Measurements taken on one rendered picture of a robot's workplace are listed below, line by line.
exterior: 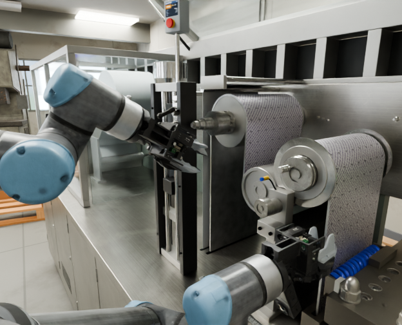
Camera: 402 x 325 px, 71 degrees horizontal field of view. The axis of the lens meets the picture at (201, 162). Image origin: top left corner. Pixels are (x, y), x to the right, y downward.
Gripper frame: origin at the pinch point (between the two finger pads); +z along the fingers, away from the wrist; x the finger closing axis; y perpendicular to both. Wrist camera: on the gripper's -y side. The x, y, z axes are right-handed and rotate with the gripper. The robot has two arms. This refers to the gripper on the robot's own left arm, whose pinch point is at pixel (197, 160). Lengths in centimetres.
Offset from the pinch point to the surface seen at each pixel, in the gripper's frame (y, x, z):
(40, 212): -296, -95, 58
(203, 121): -2.8, 10.0, -0.8
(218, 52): -45, 53, 23
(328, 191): 27.6, 2.9, 11.1
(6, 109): -678, 0, 18
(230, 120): -0.5, 13.5, 5.5
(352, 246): 27.7, -4.5, 31.2
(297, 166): 21.6, 5.7, 7.4
